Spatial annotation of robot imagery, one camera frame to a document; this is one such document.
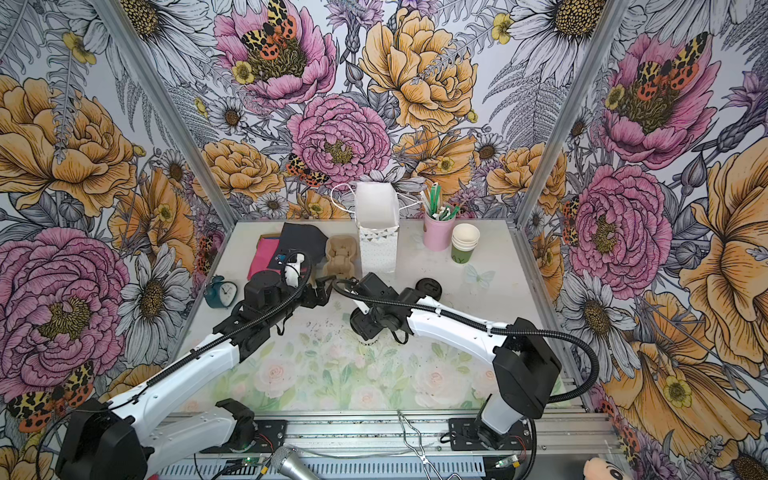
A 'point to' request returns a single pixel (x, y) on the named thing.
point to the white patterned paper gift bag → (378, 223)
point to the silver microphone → (287, 461)
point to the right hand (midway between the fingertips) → (372, 327)
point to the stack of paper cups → (464, 240)
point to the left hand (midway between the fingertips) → (322, 284)
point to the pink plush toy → (608, 466)
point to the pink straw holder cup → (438, 233)
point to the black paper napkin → (299, 237)
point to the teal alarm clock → (220, 293)
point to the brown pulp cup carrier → (340, 260)
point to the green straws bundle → (432, 202)
